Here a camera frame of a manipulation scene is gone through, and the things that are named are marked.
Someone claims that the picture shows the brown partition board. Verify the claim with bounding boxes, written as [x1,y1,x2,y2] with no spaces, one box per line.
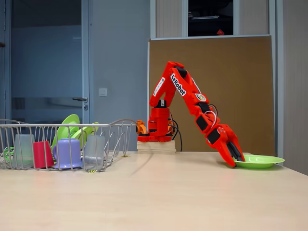
[147,35,276,156]

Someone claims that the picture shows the grey translucent plastic cup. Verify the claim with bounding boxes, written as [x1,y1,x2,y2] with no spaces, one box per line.
[82,134,106,170]
[12,134,34,168]

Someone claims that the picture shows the wooden base block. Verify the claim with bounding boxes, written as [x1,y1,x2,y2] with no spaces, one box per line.
[137,141,176,154]

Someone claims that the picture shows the green plastic plate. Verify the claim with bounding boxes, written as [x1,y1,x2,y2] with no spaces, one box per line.
[233,154,285,169]
[51,114,80,154]
[72,122,100,147]

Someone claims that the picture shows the red plastic cup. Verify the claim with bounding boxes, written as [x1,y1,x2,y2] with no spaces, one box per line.
[33,141,55,169]

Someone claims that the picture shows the purple plastic mug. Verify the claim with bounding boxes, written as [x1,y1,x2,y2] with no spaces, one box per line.
[52,138,84,169]

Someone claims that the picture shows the green whisk with metal handle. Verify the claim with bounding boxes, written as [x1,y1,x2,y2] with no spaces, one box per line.
[0,146,15,162]

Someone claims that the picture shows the black cable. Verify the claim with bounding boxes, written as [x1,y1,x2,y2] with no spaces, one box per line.
[169,117,183,152]

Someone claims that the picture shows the blue glazed door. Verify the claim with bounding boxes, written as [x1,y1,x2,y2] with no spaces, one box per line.
[4,0,91,126]

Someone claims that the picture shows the metal wire dish rack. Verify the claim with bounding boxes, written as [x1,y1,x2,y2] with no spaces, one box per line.
[0,118,138,172]

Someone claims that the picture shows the orange clamp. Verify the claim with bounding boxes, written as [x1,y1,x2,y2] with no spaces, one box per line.
[135,119,148,134]

